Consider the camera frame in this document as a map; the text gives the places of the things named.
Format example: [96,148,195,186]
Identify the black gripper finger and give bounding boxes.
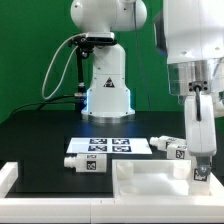
[196,157,211,177]

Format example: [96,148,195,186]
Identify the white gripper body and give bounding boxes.
[184,95,217,157]

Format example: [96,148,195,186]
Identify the white square tabletop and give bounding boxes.
[112,160,224,198]

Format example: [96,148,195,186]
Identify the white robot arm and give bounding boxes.
[70,0,224,176]

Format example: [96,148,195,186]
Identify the white marker sheet with tags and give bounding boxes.
[67,137,152,154]

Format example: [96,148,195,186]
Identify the black camera on stand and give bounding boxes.
[68,32,117,111]

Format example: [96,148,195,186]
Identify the black power cable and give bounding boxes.
[9,94,84,117]

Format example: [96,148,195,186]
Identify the grey camera cable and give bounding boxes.
[41,34,83,101]

